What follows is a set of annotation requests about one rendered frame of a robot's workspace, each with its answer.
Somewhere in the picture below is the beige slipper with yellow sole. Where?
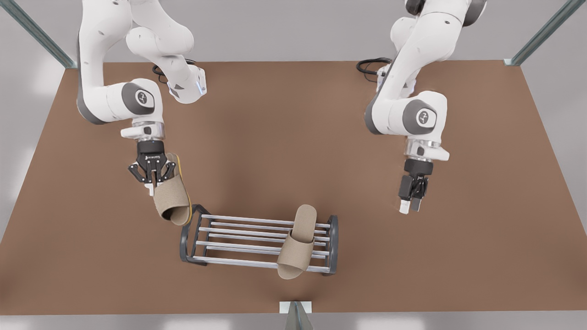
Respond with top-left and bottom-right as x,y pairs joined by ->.
152,153 -> 193,227

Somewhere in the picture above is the dark grey metal shoe rack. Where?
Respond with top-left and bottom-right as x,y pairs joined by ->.
179,204 -> 339,277

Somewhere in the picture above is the black cable loop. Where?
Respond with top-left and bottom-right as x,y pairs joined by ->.
356,57 -> 393,83
152,58 -> 198,85

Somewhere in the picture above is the silver frame post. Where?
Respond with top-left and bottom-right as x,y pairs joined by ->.
503,0 -> 587,67
279,301 -> 314,330
0,0 -> 78,70

